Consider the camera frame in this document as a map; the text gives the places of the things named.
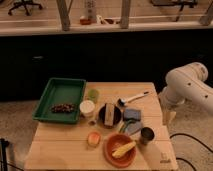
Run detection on dark grape bunch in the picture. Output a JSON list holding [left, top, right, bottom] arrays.
[[51, 103, 75, 113]]

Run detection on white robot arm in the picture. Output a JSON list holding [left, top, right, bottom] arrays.
[[158, 62, 213, 125]]

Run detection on metal cup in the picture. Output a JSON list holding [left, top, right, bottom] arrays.
[[140, 127, 155, 145]]

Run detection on grey cloth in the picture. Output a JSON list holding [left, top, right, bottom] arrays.
[[125, 122, 142, 135]]

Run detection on blue sponge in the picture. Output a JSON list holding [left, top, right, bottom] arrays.
[[123, 108, 141, 121]]

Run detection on green utensil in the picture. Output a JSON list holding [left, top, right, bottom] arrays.
[[119, 120, 134, 133]]

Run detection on orange clay bowl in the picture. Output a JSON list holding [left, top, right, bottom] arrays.
[[103, 133, 136, 168]]

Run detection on wooden block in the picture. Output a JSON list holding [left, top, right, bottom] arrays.
[[104, 103, 114, 126]]

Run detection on yellow corn cob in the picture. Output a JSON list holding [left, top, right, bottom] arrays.
[[112, 141, 136, 158]]

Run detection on orange peach fruit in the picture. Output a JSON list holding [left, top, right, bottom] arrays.
[[87, 132, 101, 147]]

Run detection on white cup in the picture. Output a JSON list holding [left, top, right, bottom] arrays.
[[80, 100, 95, 117]]

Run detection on green plastic tray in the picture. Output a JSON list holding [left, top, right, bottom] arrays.
[[33, 78, 86, 124]]

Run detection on red object on shelf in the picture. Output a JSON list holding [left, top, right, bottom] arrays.
[[79, 16, 92, 25]]

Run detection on black stand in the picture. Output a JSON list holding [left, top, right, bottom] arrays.
[[0, 138, 9, 171]]

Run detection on black office chair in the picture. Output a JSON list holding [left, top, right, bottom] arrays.
[[8, 0, 43, 16]]

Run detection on black floor cable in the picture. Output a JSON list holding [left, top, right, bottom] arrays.
[[169, 132, 213, 171]]

